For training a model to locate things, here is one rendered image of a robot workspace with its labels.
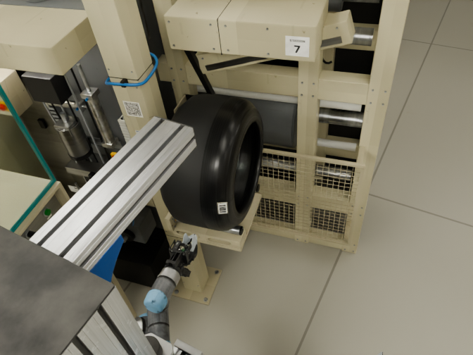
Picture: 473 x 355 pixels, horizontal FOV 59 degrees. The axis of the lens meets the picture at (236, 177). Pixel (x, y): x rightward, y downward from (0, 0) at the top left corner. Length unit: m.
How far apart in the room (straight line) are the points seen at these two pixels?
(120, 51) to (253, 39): 0.50
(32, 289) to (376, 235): 2.73
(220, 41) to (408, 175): 2.27
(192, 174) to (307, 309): 1.46
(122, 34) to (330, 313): 2.02
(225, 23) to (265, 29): 0.16
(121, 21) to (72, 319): 1.15
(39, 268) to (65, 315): 0.09
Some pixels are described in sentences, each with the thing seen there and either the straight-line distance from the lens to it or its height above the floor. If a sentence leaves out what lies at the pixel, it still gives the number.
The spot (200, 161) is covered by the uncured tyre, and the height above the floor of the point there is 1.41.
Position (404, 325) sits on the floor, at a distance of 2.84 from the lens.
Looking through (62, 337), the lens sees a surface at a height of 2.03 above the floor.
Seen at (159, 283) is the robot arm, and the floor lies 1.22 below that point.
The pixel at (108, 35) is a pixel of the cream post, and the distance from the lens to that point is 1.61.
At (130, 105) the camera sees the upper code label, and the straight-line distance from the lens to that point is 1.76.
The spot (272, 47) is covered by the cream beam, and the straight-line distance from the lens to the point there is 1.67.
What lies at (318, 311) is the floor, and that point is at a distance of 2.79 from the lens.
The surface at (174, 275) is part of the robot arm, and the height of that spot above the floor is 1.20.
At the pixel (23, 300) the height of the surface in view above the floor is 2.03.
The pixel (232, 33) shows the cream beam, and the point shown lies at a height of 1.73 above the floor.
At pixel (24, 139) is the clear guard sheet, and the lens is 1.80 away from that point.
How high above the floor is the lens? 2.51
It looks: 46 degrees down
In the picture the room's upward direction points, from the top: 7 degrees counter-clockwise
